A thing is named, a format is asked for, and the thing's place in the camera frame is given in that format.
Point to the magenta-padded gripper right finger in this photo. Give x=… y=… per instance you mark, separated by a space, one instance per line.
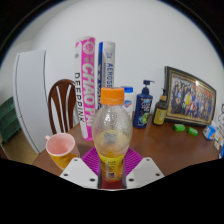
x=141 y=171

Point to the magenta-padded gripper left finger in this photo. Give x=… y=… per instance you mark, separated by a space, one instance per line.
x=83 y=171

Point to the orange-capped juice bottle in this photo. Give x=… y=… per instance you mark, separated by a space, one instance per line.
x=112 y=133

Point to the pink and yellow mug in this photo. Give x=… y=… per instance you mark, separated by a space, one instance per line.
x=60 y=146

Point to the dark blue pump bottle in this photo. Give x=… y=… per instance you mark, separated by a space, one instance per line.
x=142 y=111

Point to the small amber pump bottle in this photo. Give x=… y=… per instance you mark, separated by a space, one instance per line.
x=160 y=113

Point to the white body wash bottle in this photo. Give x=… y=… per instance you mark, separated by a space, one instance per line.
x=129 y=101

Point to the brown wooden chair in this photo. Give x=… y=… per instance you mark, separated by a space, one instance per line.
x=53 y=106

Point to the pink shuttlecock tube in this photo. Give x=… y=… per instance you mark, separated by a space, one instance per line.
x=86 y=86

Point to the framed group photo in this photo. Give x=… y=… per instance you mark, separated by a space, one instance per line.
x=190 y=98

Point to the green crate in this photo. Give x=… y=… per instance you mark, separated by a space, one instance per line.
x=8 y=121

